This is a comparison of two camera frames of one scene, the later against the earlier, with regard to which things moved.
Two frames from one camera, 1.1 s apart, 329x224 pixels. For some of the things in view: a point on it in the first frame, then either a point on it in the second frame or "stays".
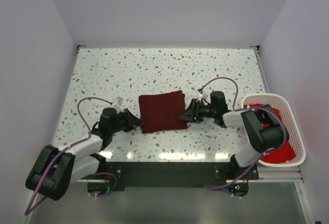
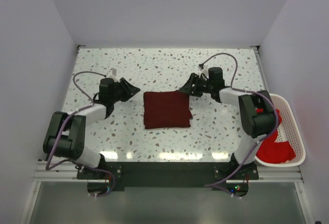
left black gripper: x=131 y=121 -> x=129 y=90
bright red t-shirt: x=281 y=154 stays
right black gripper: x=192 y=113 -> x=187 y=88
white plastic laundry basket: x=280 y=102 stays
